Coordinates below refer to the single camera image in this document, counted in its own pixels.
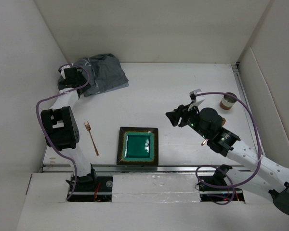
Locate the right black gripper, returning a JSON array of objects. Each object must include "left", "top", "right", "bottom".
[{"left": 165, "top": 102, "right": 210, "bottom": 140}]

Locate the grey striped cloth napkin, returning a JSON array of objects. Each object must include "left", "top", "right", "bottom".
[{"left": 57, "top": 53, "right": 130, "bottom": 97}]

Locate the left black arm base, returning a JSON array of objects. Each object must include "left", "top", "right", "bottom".
[{"left": 66, "top": 168, "right": 113, "bottom": 203}]

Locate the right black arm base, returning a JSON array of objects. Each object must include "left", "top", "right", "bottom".
[{"left": 195, "top": 165, "right": 245, "bottom": 205}]

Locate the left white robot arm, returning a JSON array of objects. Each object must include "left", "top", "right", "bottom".
[{"left": 36, "top": 64, "right": 99, "bottom": 192}]

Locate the copper fork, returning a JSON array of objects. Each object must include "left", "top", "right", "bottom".
[{"left": 84, "top": 121, "right": 99, "bottom": 156}]

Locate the metal cup with cork base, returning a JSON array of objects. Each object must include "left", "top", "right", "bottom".
[{"left": 220, "top": 92, "right": 237, "bottom": 110}]

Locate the green square ceramic plate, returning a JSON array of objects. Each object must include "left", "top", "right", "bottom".
[{"left": 117, "top": 127, "right": 159, "bottom": 166}]

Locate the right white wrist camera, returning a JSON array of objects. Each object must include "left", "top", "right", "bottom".
[{"left": 188, "top": 89, "right": 205, "bottom": 111}]

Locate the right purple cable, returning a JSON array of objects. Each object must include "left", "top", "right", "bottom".
[{"left": 195, "top": 91, "right": 263, "bottom": 205}]

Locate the aluminium rail at table front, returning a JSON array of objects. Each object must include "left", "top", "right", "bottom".
[{"left": 39, "top": 164, "right": 253, "bottom": 173}]

